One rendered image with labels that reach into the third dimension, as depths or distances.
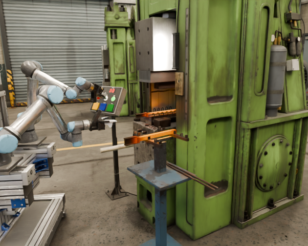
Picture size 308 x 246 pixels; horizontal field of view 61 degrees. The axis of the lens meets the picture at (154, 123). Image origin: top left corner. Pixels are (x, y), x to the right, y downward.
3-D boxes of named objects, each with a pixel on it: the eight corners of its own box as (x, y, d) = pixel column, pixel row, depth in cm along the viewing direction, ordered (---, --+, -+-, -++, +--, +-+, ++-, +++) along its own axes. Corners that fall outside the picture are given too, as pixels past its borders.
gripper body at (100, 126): (102, 127, 208) (87, 129, 202) (101, 117, 206) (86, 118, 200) (105, 129, 201) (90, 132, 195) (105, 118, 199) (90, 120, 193)
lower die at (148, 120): (151, 125, 217) (151, 115, 215) (140, 121, 234) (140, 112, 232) (190, 119, 238) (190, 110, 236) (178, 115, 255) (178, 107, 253)
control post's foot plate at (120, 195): (111, 200, 275) (111, 193, 273) (104, 192, 294) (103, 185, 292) (130, 195, 286) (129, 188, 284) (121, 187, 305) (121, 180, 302)
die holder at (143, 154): (155, 182, 213) (154, 130, 202) (134, 167, 244) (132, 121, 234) (206, 168, 240) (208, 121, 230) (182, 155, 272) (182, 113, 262)
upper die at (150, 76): (150, 82, 209) (150, 71, 207) (139, 81, 226) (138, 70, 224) (191, 80, 230) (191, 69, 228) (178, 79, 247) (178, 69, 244)
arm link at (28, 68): (19, 57, 195) (78, 91, 203) (25, 57, 206) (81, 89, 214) (12, 71, 197) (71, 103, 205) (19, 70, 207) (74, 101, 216)
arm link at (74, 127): (67, 132, 194) (66, 121, 192) (81, 130, 199) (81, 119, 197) (70, 134, 187) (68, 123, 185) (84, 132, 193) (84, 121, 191)
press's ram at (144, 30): (159, 71, 196) (158, 14, 186) (136, 70, 228) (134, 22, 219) (202, 69, 216) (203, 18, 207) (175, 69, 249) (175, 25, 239)
